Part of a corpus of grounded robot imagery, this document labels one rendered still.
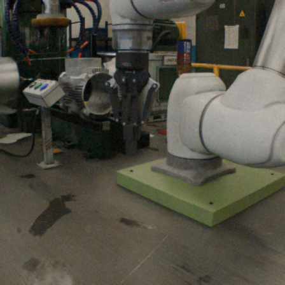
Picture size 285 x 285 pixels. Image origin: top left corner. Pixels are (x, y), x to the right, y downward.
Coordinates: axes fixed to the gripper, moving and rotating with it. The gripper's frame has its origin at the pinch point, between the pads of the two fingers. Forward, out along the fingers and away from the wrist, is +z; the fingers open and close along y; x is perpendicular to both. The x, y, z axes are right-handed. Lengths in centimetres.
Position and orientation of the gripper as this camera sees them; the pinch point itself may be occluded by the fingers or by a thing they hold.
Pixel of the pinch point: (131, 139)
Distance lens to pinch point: 80.5
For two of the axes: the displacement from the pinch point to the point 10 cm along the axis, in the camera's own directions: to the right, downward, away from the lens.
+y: 9.4, 1.0, -3.2
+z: -0.1, 9.6, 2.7
